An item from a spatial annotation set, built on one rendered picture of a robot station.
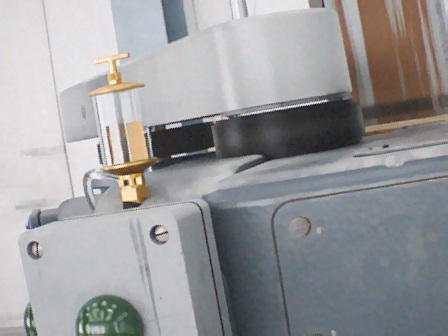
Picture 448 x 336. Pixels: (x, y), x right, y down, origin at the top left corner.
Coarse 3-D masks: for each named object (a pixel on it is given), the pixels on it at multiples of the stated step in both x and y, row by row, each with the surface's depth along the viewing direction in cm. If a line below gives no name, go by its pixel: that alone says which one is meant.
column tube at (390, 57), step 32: (352, 0) 89; (384, 0) 88; (416, 0) 87; (352, 32) 90; (384, 32) 89; (416, 32) 88; (352, 64) 90; (384, 64) 89; (416, 64) 88; (352, 96) 90; (384, 96) 89; (416, 96) 88
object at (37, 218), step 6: (36, 210) 95; (42, 210) 98; (48, 210) 96; (54, 210) 94; (30, 216) 89; (36, 216) 89; (42, 216) 90; (48, 216) 90; (54, 216) 90; (30, 222) 89; (36, 222) 89; (42, 222) 89; (48, 222) 89; (30, 228) 89
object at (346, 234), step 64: (192, 192) 47; (256, 192) 43; (320, 192) 42; (384, 192) 41; (256, 256) 43; (320, 256) 42; (384, 256) 41; (256, 320) 43; (320, 320) 42; (384, 320) 41
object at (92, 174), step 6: (150, 132) 74; (150, 138) 74; (150, 168) 73; (84, 174) 56; (90, 174) 56; (96, 174) 55; (102, 174) 55; (108, 174) 55; (84, 180) 57; (90, 180) 57; (108, 180) 55; (114, 180) 55; (84, 186) 58; (90, 186) 58; (84, 192) 58; (90, 192) 58; (90, 198) 59; (90, 204) 59; (96, 204) 60
